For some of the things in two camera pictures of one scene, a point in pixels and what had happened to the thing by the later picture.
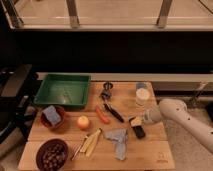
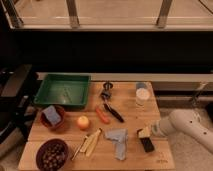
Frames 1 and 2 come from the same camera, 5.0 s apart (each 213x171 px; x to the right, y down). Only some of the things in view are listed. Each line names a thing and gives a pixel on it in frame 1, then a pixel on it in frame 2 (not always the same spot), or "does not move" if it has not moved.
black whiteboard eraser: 136,123 to 144,135
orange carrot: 102,115 does not move
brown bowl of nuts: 51,155 does not move
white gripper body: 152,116 to 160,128
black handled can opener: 106,95 does not move
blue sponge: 52,114 does not move
